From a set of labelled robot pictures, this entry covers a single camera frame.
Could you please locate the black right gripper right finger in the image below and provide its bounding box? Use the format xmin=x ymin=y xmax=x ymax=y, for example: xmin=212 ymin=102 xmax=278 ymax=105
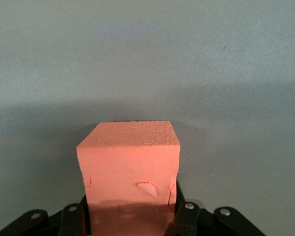
xmin=165 ymin=179 xmax=264 ymax=236

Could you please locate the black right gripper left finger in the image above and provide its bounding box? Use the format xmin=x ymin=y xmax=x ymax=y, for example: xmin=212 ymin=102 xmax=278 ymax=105
xmin=0 ymin=194 xmax=92 ymax=236

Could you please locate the orange foam block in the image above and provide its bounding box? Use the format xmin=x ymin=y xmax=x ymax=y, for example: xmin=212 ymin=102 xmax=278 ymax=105
xmin=76 ymin=120 xmax=181 ymax=236

